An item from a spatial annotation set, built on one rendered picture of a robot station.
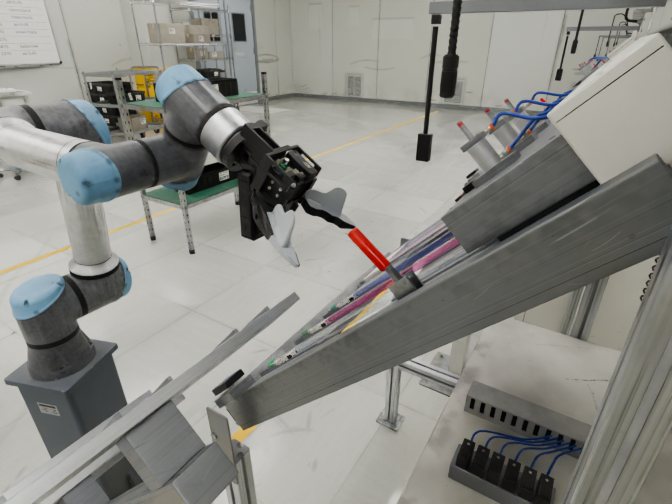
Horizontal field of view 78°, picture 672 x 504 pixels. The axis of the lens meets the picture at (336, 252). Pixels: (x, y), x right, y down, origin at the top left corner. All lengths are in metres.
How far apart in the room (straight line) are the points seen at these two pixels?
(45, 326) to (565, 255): 1.10
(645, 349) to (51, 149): 0.75
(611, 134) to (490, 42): 9.07
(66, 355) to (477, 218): 1.06
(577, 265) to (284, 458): 1.37
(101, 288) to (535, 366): 1.09
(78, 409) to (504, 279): 1.12
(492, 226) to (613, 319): 1.68
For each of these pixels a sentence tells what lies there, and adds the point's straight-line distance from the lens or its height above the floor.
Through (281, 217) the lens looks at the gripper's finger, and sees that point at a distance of 0.56.
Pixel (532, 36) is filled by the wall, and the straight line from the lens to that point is 9.28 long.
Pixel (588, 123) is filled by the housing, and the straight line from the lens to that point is 0.37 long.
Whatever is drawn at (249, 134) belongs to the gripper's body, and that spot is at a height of 1.18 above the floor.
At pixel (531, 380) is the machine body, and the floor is 0.62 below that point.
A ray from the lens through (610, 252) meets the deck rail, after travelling 0.38.
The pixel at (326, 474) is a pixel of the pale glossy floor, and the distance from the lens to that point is 1.58.
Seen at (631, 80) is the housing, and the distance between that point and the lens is 0.37.
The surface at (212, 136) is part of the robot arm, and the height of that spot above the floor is 1.18.
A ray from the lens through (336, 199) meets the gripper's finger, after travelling 0.64.
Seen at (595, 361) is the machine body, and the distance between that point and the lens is 1.19.
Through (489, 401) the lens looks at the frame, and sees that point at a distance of 0.92.
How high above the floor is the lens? 1.30
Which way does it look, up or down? 27 degrees down
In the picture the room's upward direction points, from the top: straight up
